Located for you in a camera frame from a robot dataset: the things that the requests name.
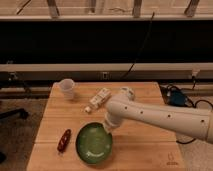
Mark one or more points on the green ceramic bowl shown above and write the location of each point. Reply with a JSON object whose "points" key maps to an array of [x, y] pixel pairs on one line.
{"points": [[93, 143]]}

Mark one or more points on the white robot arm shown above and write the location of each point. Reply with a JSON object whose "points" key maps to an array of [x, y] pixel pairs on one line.
{"points": [[192, 122]]}

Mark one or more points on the clear plastic measuring cup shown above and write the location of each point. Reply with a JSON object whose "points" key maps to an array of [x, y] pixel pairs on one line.
{"points": [[66, 86]]}

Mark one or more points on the blue power adapter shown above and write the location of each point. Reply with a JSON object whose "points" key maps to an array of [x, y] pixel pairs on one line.
{"points": [[176, 98]]}

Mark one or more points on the red pocket knife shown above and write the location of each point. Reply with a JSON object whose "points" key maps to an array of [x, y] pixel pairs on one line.
{"points": [[64, 141]]}

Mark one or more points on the black chair base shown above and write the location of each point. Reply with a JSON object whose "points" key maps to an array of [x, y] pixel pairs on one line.
{"points": [[22, 113]]}

